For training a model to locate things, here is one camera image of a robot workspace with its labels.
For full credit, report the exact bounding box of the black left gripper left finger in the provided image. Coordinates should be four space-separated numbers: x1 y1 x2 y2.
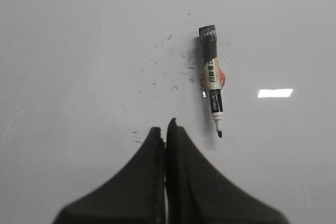
54 127 165 223

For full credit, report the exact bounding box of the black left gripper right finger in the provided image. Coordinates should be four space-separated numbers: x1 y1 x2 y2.
166 119 285 223

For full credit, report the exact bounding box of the whiteboard marker with black tape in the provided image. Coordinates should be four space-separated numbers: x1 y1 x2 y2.
198 25 226 138

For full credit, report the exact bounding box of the white whiteboard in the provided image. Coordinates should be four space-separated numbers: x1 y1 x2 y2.
1 0 335 223

